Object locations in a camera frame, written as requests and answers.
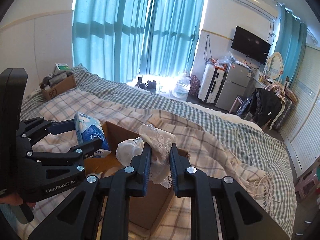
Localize small cardboard box with clutter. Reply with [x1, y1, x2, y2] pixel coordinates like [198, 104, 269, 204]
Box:
[41, 73, 76, 101]

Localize beige plaid blanket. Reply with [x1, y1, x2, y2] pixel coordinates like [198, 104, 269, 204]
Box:
[16, 89, 274, 239]

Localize oval white vanity mirror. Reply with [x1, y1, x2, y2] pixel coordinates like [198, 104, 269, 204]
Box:
[265, 52, 284, 80]

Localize chair with black jacket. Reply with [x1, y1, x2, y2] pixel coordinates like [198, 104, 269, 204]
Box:
[248, 83, 285, 127]

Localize white suitcase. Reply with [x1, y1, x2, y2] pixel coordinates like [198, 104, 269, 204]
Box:
[197, 63, 225, 103]

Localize narrow blue curtain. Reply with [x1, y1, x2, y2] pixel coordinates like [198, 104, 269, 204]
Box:
[274, 5, 307, 87]

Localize blue white tissue pack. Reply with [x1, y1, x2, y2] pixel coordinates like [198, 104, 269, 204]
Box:
[74, 112, 111, 158]

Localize white plastic bag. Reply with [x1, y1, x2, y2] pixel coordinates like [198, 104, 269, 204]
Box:
[171, 73, 190, 101]

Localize large blue window curtain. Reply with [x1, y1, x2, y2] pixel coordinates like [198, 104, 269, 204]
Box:
[72, 0, 204, 83]

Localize person's left hand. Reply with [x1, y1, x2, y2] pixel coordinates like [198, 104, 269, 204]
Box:
[0, 193, 23, 206]

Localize black wall television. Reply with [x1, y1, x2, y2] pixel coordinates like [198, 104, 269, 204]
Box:
[231, 26, 271, 65]

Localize white air conditioner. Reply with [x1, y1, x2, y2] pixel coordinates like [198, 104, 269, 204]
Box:
[233, 0, 278, 21]

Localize open brown cardboard box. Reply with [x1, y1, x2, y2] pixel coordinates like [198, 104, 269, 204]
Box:
[84, 121, 175, 236]

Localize white sliding wardrobe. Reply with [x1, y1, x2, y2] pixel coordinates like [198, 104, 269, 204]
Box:
[280, 45, 319, 177]

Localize silver mini fridge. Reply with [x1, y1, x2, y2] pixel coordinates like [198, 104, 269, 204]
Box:
[215, 61, 252, 111]

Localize green checked bed sheet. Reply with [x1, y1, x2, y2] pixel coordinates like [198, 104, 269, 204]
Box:
[21, 67, 297, 236]

